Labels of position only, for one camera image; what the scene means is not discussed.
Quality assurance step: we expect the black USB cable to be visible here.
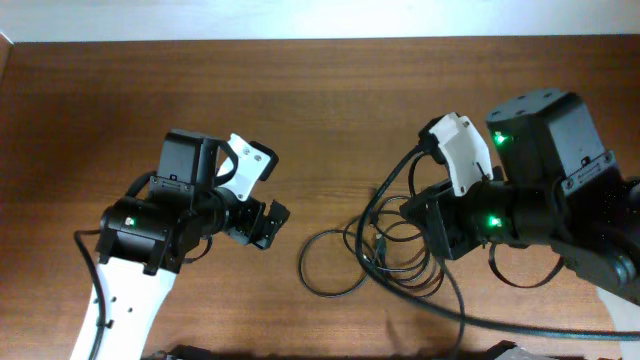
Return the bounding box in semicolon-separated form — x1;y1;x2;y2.
298;154;566;360

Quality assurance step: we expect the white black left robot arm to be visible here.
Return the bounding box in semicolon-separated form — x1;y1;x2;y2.
71;129;290;359

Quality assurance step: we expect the black left camera cable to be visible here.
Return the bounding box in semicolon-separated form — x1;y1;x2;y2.
73;139;241;360

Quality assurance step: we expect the black right camera cable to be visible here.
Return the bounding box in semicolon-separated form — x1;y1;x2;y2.
353;130;640;343

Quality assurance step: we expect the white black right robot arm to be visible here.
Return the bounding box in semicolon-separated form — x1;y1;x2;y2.
400;88;639;305

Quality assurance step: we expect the black camera cable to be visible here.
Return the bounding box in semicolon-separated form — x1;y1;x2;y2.
73;139;241;360
353;130;640;343

